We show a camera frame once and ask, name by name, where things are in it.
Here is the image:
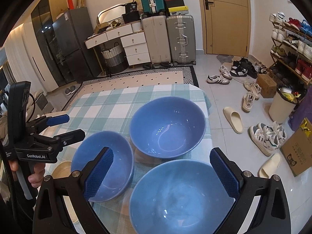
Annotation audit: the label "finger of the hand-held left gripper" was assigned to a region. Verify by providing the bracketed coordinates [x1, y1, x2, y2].
[26, 114, 70, 133]
[30, 130, 86, 153]

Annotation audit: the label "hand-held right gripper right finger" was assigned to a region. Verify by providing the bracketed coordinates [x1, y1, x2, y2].
[210, 147, 292, 234]

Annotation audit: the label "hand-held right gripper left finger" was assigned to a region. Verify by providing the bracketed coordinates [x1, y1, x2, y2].
[33, 147, 115, 234]

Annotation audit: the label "blue bowl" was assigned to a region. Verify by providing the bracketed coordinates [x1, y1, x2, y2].
[129, 96, 206, 160]
[71, 131, 134, 202]
[129, 160, 236, 234]

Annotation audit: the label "cream plate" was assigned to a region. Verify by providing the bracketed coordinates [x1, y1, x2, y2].
[51, 161, 82, 225]

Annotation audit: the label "person's left hand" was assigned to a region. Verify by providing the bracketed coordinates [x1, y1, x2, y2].
[9, 159, 46, 188]

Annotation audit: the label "teal checked tablecloth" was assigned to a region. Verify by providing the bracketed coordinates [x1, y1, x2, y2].
[61, 84, 211, 234]

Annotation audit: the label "beige slide sandal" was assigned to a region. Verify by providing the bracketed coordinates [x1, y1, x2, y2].
[223, 106, 244, 134]
[258, 153, 282, 178]

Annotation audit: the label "grey refrigerator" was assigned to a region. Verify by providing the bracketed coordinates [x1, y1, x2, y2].
[52, 7, 101, 83]

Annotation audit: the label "large printed cardboard box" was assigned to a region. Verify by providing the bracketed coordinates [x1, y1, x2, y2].
[280, 117, 312, 177]

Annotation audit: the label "woven laundry basket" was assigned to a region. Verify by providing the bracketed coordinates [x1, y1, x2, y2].
[101, 41, 128, 74]

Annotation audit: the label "white trash bin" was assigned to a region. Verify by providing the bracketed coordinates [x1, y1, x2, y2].
[268, 86, 299, 125]

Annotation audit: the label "dark glass cabinet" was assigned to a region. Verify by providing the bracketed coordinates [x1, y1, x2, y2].
[30, 0, 69, 86]

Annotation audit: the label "scattered sneakers group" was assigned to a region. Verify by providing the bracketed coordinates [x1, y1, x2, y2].
[207, 57, 288, 156]

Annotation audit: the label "small brown cardboard box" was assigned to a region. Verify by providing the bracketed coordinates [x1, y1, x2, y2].
[255, 74, 278, 98]

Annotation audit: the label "purple plastic bag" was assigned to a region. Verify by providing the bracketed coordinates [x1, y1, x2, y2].
[288, 95, 312, 132]

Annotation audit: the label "small open cardboard box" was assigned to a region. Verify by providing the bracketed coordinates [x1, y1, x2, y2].
[94, 22, 109, 33]

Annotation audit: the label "white vanity desk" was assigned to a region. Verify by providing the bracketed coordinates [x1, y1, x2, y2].
[84, 21, 151, 66]

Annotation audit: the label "grey door mat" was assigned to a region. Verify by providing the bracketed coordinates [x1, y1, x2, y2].
[216, 54, 234, 65]

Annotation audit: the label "oval vanity mirror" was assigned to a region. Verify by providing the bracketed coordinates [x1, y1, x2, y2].
[97, 4, 127, 26]

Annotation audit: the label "beige suitcase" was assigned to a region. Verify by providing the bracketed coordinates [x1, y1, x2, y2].
[142, 15, 172, 65]

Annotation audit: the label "black storage bag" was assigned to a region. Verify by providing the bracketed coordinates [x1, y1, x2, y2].
[122, 12, 143, 22]

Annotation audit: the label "wooden shoe rack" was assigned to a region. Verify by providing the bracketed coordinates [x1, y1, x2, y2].
[268, 17, 312, 86]

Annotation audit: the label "black paper bag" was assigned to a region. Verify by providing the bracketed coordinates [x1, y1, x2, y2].
[124, 2, 138, 14]

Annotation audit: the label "silver suitcase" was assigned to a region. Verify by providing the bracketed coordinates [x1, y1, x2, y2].
[166, 15, 197, 66]

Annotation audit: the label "rows of shelved shoes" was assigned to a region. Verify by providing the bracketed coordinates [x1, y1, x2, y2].
[269, 12, 312, 81]

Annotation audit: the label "wooden door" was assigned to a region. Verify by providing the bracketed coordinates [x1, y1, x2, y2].
[197, 0, 251, 58]

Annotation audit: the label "yellow black shoe box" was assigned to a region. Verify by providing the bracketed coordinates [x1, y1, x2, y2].
[168, 6, 189, 16]

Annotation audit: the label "plain black shoe box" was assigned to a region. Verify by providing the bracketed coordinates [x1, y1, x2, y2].
[165, 0, 184, 8]

